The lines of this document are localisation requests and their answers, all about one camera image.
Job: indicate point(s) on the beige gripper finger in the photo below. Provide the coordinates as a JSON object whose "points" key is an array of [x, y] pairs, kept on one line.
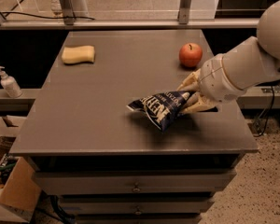
{"points": [[191, 82], [197, 103]]}

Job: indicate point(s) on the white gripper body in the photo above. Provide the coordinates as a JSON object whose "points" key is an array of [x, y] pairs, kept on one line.
{"points": [[214, 78]]}

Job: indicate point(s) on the blue chip bag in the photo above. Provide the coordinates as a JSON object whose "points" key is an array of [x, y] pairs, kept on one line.
{"points": [[162, 109]]}

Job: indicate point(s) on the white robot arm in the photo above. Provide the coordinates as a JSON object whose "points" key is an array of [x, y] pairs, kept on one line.
{"points": [[229, 75]]}

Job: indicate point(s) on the red apple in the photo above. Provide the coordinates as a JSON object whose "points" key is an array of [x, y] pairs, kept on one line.
{"points": [[190, 54]]}

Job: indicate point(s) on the top drawer knob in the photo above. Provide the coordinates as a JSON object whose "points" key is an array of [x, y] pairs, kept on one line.
{"points": [[136, 188]]}

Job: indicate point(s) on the drawer knob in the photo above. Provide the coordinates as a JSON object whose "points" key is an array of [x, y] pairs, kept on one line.
{"points": [[136, 188], [138, 211]]}

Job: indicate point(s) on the grey drawer cabinet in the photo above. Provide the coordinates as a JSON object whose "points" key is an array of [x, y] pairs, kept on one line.
{"points": [[109, 165]]}

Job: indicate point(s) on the yellow sponge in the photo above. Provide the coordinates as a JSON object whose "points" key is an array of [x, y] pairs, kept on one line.
{"points": [[82, 54]]}

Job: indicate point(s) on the white pump bottle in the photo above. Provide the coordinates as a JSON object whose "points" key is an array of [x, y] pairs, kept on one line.
{"points": [[9, 84]]}

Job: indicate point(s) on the cardboard box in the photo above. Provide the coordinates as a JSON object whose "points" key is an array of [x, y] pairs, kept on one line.
{"points": [[19, 194]]}

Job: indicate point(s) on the metal railing frame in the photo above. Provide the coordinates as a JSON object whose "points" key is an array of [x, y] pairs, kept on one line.
{"points": [[130, 14]]}

